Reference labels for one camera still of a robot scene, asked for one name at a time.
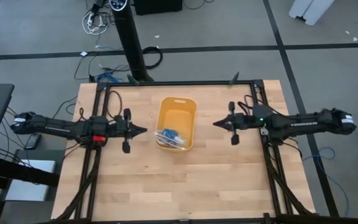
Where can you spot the black desk crossbar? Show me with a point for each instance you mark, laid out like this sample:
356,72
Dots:
17,172

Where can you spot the black power adapter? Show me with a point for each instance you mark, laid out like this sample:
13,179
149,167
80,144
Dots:
33,142

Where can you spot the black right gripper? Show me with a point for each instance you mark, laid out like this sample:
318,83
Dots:
242,122

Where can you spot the red connector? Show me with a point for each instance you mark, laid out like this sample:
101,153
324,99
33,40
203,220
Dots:
99,138

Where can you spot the blue elastic bandage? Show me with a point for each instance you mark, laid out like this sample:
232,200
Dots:
170,134

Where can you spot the black cabinet box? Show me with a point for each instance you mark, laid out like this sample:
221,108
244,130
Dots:
157,6

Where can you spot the black aluminium table frame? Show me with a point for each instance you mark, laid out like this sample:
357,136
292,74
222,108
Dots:
179,83

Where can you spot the yellow plastic bin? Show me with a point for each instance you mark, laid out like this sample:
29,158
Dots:
176,115

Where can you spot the clear plastic bag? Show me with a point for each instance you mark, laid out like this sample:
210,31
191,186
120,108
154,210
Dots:
168,142

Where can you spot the white plastic object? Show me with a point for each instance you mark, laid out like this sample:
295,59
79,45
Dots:
311,9

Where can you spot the white box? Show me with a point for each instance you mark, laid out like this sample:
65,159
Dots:
26,189

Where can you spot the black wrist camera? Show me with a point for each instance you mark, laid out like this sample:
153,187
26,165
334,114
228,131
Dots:
262,113
98,126

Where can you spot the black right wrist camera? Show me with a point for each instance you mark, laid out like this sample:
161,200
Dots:
262,113

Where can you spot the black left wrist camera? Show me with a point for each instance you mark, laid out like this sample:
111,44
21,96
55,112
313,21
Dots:
98,126

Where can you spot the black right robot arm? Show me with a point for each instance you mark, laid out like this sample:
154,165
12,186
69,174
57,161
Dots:
306,124

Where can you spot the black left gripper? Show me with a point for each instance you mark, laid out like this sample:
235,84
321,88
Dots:
120,128

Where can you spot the black clamp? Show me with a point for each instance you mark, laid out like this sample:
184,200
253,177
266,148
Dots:
133,80
234,78

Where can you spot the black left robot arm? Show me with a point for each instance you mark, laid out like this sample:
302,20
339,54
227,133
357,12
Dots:
54,127

